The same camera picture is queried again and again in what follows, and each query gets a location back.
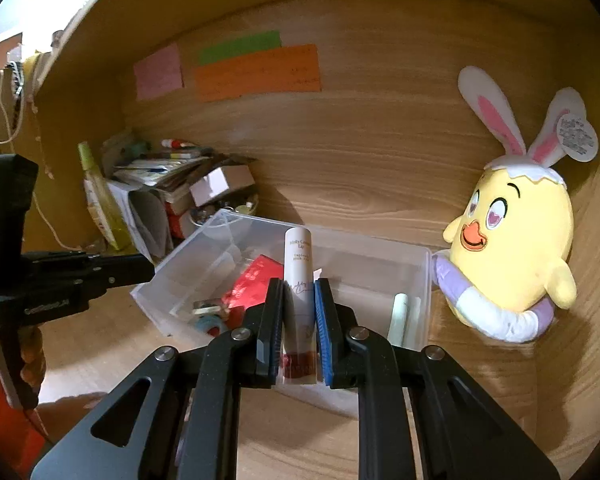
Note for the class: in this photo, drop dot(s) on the white bowl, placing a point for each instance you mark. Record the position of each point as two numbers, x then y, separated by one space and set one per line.
205 215

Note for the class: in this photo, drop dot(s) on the pale green lip balm stick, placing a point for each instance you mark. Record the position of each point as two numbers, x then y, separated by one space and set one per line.
399 315

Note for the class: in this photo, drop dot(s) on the teal small roll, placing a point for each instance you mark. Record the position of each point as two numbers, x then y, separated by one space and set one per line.
215 326

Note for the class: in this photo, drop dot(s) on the small cardboard box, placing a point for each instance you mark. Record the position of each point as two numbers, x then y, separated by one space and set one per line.
220 182

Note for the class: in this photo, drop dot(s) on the clear plastic storage box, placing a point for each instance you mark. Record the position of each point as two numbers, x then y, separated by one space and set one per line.
360 270

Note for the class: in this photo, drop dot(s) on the yellow chick plush toy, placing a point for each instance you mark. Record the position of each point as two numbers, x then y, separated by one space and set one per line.
520 240

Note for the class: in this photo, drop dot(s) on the red book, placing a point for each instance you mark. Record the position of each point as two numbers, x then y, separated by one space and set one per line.
179 215

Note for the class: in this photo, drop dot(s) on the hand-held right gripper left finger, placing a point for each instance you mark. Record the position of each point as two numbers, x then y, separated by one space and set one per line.
270 340

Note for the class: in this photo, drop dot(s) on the red-capped marker pen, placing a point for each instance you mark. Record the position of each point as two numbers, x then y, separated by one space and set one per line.
180 144

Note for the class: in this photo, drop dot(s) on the yellow-green spray bottle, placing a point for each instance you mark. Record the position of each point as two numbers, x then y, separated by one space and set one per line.
105 210

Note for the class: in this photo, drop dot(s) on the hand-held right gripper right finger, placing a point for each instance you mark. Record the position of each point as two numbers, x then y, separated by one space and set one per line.
325 330

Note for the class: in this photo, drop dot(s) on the green sticky note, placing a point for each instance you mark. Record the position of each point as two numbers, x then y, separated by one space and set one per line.
240 47

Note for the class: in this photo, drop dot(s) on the pink sticky note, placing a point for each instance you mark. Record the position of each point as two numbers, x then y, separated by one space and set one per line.
158 72

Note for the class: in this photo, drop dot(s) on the red foil packet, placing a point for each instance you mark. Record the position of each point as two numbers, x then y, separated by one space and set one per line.
252 280

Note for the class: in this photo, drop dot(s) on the white lip tube red cap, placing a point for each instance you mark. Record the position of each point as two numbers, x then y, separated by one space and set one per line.
297 270

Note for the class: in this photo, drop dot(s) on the person's left hand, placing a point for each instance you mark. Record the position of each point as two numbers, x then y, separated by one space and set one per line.
34 360

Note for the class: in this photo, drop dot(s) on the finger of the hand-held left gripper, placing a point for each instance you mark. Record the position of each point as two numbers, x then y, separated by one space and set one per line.
125 271

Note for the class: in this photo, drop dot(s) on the stack of books and papers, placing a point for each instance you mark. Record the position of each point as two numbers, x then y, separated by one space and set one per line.
155 170

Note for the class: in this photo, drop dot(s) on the orange sticky note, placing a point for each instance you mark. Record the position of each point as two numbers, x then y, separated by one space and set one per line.
260 75

